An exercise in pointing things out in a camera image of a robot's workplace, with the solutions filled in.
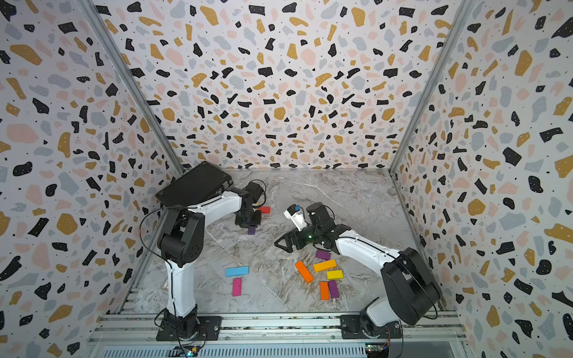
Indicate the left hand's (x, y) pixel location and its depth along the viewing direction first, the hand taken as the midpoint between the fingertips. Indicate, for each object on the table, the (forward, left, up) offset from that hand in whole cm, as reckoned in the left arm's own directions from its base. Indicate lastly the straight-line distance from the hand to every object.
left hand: (257, 224), depth 98 cm
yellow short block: (-22, -32, -2) cm, 39 cm away
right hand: (-13, -13, +11) cm, 21 cm away
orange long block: (-20, -20, -2) cm, 29 cm away
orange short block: (-27, -27, -1) cm, 39 cm away
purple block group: (-2, +2, -1) cm, 4 cm away
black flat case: (+26, +29, +2) cm, 38 cm away
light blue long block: (-20, +6, -1) cm, 21 cm away
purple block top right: (-13, -28, -5) cm, 31 cm away
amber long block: (-18, -28, -2) cm, 34 cm away
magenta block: (-25, +5, -2) cm, 26 cm away
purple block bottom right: (-27, -31, -2) cm, 41 cm away
